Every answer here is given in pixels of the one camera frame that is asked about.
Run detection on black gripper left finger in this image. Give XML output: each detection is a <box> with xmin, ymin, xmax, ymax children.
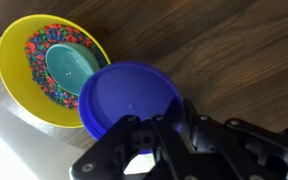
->
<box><xmin>68</xmin><ymin>114</ymin><xmax>162</xmax><ymax>180</ymax></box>

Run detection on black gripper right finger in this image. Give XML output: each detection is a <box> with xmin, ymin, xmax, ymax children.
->
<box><xmin>169</xmin><ymin>98</ymin><xmax>288</xmax><ymax>180</ymax></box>

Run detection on blue plastic jar lid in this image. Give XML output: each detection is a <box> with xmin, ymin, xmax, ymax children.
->
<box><xmin>77</xmin><ymin>60</ymin><xmax>187</xmax><ymax>155</ymax></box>

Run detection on teal scoop in yellow bowl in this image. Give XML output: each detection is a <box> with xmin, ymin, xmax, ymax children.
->
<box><xmin>45</xmin><ymin>41</ymin><xmax>102</xmax><ymax>97</ymax></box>

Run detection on colourful beads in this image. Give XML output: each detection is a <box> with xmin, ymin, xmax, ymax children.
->
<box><xmin>24</xmin><ymin>23</ymin><xmax>109</xmax><ymax>111</ymax></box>

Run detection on yellow plastic bowl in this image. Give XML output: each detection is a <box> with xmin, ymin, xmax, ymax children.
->
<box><xmin>0</xmin><ymin>13</ymin><xmax>113</xmax><ymax>130</ymax></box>

